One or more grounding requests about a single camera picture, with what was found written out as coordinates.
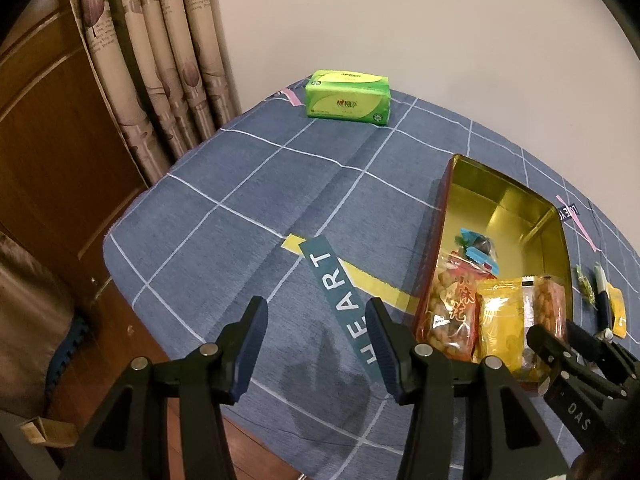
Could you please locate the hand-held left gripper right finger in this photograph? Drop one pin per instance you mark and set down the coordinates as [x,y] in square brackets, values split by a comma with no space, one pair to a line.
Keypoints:
[385,355]

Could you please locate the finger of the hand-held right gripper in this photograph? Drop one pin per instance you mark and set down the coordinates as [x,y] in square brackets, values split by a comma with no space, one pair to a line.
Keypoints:
[547,347]
[595,347]

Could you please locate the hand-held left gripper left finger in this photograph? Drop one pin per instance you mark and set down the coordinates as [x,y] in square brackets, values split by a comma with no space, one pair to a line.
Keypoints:
[245,355]

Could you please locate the brown peanut snack packet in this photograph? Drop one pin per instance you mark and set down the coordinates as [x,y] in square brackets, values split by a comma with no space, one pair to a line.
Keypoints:
[547,305]

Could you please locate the large yellow snack packet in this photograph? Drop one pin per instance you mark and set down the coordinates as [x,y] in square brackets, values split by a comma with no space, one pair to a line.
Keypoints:
[500,325]

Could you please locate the red label peanut snack packet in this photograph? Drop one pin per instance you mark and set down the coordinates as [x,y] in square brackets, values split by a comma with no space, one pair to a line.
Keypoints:
[447,310]

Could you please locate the clear packet with blue candies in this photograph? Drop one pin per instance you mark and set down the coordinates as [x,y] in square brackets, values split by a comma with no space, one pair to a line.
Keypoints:
[477,249]

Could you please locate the gold tin box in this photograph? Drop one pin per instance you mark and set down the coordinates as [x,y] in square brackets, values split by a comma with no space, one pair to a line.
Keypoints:
[505,210]

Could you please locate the dark blue grey snack packet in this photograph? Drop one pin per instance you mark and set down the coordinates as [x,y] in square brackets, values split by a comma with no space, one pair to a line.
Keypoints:
[604,305]

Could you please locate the small yellow snack packet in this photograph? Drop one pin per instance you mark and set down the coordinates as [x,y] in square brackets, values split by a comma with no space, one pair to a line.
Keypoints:
[620,310]

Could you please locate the green wrapped candy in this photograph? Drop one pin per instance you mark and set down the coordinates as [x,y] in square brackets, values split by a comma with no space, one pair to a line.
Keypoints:
[584,285]

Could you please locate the blue checked printed blanket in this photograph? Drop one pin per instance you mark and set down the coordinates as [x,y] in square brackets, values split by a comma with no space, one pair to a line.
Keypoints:
[250,185]

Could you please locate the small cardboard box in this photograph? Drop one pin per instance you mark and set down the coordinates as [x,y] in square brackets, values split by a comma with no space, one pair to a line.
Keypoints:
[47,431]

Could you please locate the brown cloth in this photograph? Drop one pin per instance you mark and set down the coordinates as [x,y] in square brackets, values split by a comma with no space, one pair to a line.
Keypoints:
[25,320]

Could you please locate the green tissue box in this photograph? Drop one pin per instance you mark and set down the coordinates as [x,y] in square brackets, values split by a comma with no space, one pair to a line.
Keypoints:
[345,100]

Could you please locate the wooden door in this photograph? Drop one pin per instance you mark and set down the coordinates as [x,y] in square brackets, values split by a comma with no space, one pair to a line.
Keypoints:
[50,160]

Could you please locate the patterned beige curtain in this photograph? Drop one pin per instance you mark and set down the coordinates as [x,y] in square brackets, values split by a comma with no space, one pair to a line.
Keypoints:
[160,60]

